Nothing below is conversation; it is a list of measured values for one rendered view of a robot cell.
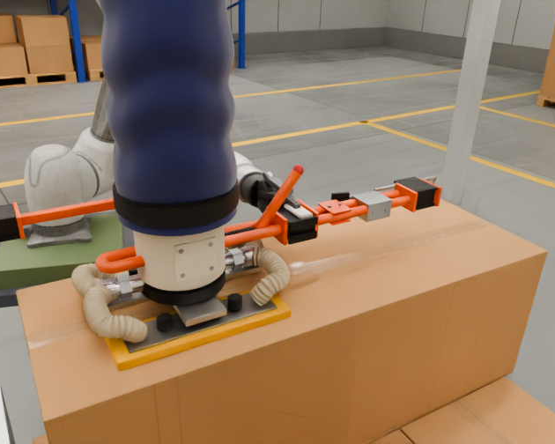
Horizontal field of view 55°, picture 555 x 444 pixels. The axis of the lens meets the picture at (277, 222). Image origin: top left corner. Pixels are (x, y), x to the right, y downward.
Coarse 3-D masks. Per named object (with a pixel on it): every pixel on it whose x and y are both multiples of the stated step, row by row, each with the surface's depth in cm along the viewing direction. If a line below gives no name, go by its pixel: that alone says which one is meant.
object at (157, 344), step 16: (224, 304) 104; (240, 304) 102; (256, 304) 104; (272, 304) 104; (144, 320) 99; (160, 320) 94; (176, 320) 99; (224, 320) 99; (240, 320) 100; (256, 320) 100; (272, 320) 102; (160, 336) 94; (176, 336) 95; (192, 336) 95; (208, 336) 96; (224, 336) 98; (112, 352) 91; (128, 352) 91; (144, 352) 91; (160, 352) 92; (176, 352) 94; (128, 368) 90
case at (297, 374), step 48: (48, 288) 111; (240, 288) 113; (288, 288) 113; (48, 336) 97; (96, 336) 98; (240, 336) 99; (288, 336) 99; (336, 336) 105; (48, 384) 86; (96, 384) 87; (144, 384) 87; (192, 384) 91; (240, 384) 97; (288, 384) 104; (336, 384) 111; (48, 432) 81; (96, 432) 85; (144, 432) 90; (192, 432) 96; (240, 432) 102; (288, 432) 110; (336, 432) 118
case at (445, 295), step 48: (336, 240) 136; (384, 240) 137; (432, 240) 138; (480, 240) 139; (336, 288) 116; (384, 288) 117; (432, 288) 117; (480, 288) 126; (528, 288) 138; (384, 336) 115; (432, 336) 124; (480, 336) 135; (384, 384) 122; (432, 384) 133; (480, 384) 145; (384, 432) 131
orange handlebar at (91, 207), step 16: (384, 192) 127; (64, 208) 114; (80, 208) 115; (96, 208) 117; (112, 208) 119; (320, 208) 118; (336, 208) 117; (352, 208) 118; (240, 224) 110; (272, 224) 112; (320, 224) 114; (336, 224) 116; (240, 240) 105; (112, 256) 97; (128, 256) 99; (112, 272) 94
